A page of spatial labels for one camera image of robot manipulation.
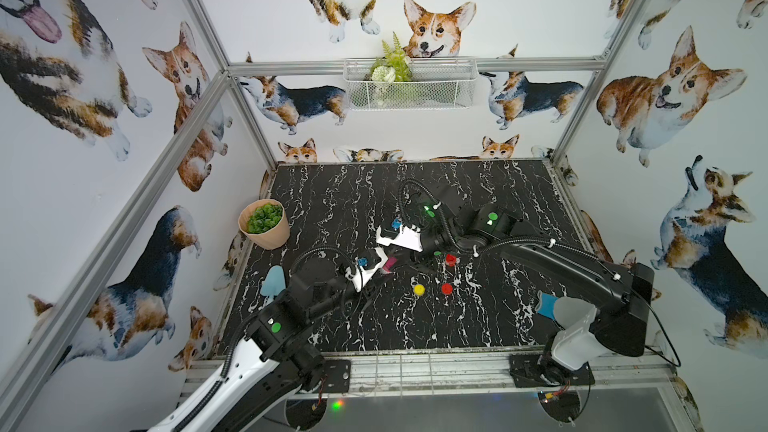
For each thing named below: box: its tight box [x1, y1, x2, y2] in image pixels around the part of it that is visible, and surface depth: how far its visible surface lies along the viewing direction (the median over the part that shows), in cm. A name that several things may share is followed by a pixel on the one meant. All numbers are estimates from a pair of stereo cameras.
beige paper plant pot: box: [238, 199, 291, 250], surface depth 94 cm
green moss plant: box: [247, 203, 283, 234], surface depth 92 cm
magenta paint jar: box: [382, 256, 399, 274], surface depth 60 cm
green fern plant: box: [370, 31, 412, 106], surface depth 87 cm
